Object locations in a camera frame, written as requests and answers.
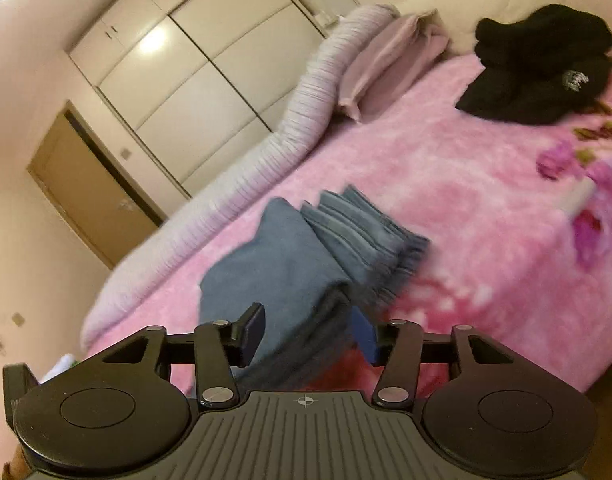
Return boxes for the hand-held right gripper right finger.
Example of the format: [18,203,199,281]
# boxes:
[350,305,517,411]

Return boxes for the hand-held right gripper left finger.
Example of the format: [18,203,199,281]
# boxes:
[101,302,267,411]

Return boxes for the blue denim jeans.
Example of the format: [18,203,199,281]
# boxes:
[198,185,432,391]

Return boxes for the pink rose-print blanket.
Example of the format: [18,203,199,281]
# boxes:
[161,35,612,396]

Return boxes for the white ribbed pillow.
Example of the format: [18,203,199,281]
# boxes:
[81,4,399,351]

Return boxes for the brown wooden door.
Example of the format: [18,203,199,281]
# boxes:
[28,100,167,271]

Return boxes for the cream sliding-door wardrobe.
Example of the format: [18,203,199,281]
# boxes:
[68,0,337,198]

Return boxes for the pale pink folded cloth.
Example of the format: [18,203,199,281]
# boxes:
[336,10,449,122]

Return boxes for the black hooded sweatshirt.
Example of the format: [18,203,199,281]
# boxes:
[454,4,612,126]

